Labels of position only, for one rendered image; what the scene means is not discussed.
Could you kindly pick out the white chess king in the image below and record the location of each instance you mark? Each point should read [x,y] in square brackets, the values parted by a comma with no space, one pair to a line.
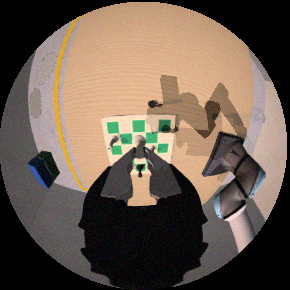
[113,140]

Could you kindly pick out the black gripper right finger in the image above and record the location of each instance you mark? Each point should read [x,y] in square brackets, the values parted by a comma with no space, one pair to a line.
[166,181]

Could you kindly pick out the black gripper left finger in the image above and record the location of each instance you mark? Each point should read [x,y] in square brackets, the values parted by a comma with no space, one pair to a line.
[113,184]

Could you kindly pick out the green and cream checkered chessboard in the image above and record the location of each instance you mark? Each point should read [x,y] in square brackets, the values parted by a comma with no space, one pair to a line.
[158,130]

